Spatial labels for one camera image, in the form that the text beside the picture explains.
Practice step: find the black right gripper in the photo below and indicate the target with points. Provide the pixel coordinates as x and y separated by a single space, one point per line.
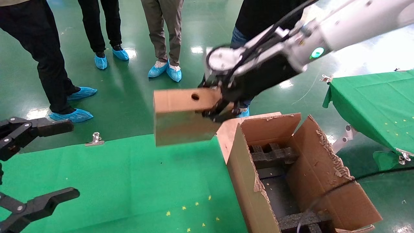
265 79

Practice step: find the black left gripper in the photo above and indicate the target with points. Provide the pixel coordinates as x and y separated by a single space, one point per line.
1 174

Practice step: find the small cardboard box with hole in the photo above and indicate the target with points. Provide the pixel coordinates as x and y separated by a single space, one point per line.
184 126

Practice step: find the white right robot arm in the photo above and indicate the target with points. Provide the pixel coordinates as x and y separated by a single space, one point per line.
355 22

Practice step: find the large open cardboard carton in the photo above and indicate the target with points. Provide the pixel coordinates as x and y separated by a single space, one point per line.
249 194

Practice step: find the blue disposable shoe cover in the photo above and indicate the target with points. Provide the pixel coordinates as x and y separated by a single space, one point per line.
120 54
101 62
72 115
243 113
82 93
174 73
157 69

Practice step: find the silver spring clamp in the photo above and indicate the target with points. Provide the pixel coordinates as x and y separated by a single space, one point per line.
399 69
95 139
326 78
403 157

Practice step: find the black foam insert block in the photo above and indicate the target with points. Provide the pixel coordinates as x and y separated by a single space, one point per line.
300 221
275 155

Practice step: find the green table cloth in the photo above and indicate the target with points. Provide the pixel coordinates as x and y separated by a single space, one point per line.
129 178
372 103

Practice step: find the person in khaki trousers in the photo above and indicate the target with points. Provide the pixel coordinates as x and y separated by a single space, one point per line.
161 29

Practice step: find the person in blue jeans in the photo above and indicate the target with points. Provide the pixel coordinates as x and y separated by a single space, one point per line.
258 16

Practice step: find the black foam bar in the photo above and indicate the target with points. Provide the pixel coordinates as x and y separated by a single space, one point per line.
270 173

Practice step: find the person in tan shirt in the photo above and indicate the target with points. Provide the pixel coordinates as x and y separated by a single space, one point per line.
32 48

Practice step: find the white table leg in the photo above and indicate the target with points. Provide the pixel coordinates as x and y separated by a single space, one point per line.
344 137

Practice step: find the person in black trousers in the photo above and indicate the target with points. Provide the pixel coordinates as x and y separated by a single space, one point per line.
93 26

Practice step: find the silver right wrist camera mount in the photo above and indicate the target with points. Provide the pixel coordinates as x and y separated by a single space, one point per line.
223 59

